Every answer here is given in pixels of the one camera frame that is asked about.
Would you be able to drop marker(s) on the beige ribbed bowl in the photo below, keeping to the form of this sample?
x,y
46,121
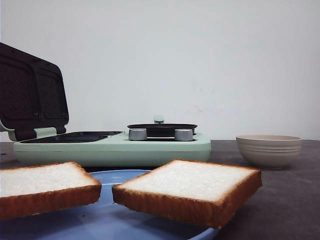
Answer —
x,y
269,151

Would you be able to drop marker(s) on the bread slice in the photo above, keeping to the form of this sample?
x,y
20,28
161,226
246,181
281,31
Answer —
x,y
32,190
193,192

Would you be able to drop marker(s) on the right silver control knob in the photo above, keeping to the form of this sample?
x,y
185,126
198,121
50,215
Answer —
x,y
183,135

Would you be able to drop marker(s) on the left silver control knob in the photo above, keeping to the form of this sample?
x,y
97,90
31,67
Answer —
x,y
137,134

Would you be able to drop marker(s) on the breakfast maker hinged lid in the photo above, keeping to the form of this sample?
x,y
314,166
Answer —
x,y
32,95

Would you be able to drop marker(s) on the mint green breakfast maker base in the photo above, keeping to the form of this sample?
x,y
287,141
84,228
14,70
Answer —
x,y
110,149

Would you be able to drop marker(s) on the black round frying pan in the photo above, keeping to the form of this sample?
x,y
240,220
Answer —
x,y
160,129

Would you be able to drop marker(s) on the silver control knob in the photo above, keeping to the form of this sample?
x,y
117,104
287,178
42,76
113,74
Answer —
x,y
137,134
183,135

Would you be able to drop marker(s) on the blue round plate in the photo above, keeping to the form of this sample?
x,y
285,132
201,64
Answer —
x,y
103,220

